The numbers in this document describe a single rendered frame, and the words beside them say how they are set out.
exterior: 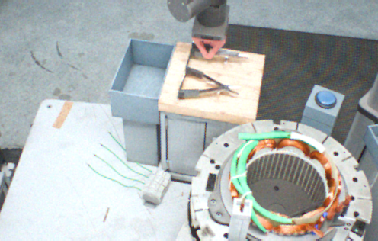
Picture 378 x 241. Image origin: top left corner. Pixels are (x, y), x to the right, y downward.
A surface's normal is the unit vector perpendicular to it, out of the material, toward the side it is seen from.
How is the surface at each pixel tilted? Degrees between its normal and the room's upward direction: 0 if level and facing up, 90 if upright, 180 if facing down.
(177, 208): 0
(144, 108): 90
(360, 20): 0
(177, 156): 90
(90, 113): 0
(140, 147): 90
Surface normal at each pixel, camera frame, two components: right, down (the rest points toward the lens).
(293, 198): 0.01, -0.64
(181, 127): -0.21, 0.75
